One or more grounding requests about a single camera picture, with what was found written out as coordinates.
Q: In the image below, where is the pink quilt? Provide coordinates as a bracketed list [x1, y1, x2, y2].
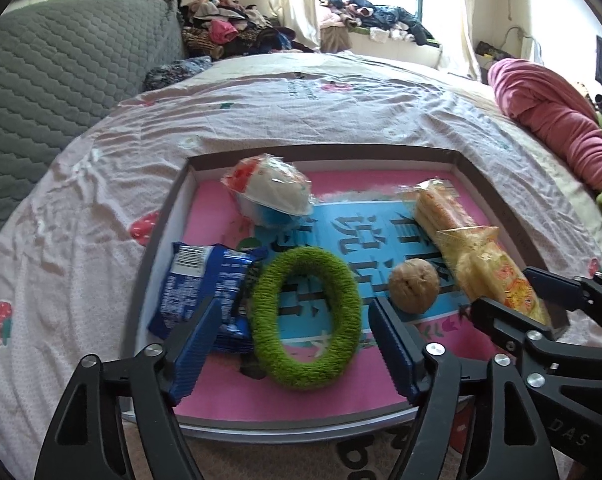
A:
[487, 58, 602, 193]

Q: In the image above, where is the long clear biscuit packet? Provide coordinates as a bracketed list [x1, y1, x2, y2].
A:
[398, 177, 486, 246]

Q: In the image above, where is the pile of clothes on windowsill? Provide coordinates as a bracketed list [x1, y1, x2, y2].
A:
[318, 0, 439, 46]

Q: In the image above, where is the green fuzzy ring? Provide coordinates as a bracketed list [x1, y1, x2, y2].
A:
[250, 246, 364, 390]

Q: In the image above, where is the tan cloth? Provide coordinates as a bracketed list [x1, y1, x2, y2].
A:
[320, 25, 352, 53]

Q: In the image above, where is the cream bed sheet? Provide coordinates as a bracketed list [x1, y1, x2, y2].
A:
[216, 52, 602, 271]

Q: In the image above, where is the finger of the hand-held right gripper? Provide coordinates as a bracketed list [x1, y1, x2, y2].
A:
[471, 297, 602, 392]
[523, 267, 602, 333]

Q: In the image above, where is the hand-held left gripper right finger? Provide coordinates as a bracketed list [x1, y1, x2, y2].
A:
[368, 297, 559, 480]

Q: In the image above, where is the egg-shaped toy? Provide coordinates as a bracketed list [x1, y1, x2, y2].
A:
[220, 154, 314, 228]

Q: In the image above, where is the grey quilted headboard cover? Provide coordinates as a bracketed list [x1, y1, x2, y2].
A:
[0, 0, 187, 266]

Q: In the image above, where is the brown walnut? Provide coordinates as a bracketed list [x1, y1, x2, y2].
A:
[387, 258, 441, 313]

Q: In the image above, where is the yellow snack packet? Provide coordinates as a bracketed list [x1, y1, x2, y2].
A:
[435, 226, 554, 326]

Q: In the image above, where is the dark blue patterned cloth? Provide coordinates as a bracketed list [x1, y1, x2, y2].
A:
[144, 56, 214, 92]

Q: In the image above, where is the pile of clothes beside headboard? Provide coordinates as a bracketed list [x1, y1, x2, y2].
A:
[181, 0, 322, 58]

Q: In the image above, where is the blue snack packet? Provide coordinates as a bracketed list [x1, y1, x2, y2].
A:
[147, 242, 269, 356]

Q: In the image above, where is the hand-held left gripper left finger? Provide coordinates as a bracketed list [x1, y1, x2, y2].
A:
[34, 296, 223, 480]

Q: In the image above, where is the pink shallow box tray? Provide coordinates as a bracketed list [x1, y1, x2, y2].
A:
[121, 143, 572, 443]

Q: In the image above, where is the white standing appliance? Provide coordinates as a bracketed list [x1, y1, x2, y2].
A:
[518, 30, 544, 66]

